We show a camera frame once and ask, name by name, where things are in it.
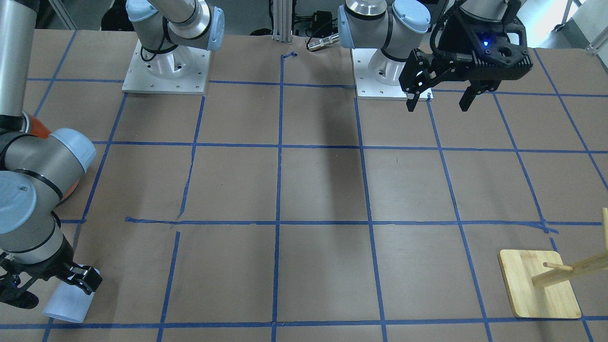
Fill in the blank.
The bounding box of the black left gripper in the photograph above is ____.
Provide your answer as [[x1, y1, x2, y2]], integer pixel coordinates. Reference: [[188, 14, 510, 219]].
[[399, 9, 533, 112]]

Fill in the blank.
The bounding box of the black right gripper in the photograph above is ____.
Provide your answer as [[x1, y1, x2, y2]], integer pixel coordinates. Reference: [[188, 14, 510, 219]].
[[0, 255, 103, 309]]

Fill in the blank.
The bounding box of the light blue cup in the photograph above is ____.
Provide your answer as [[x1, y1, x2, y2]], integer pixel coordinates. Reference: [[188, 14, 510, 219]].
[[42, 282, 95, 324]]

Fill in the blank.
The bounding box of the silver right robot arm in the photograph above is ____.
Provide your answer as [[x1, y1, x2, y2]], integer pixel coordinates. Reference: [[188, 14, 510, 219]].
[[0, 0, 226, 309]]

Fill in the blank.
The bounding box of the wooden cup rack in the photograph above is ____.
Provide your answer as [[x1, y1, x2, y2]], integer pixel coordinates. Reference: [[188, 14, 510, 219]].
[[495, 207, 607, 320]]

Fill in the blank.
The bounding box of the orange can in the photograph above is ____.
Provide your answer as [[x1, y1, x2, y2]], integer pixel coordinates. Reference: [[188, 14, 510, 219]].
[[22, 111, 80, 205]]

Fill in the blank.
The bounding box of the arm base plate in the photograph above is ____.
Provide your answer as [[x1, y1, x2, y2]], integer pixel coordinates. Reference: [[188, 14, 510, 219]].
[[122, 41, 211, 95], [351, 48, 413, 100]]

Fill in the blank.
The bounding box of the aluminium frame post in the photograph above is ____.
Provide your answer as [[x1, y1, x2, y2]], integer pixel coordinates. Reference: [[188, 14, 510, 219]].
[[271, 0, 295, 44]]

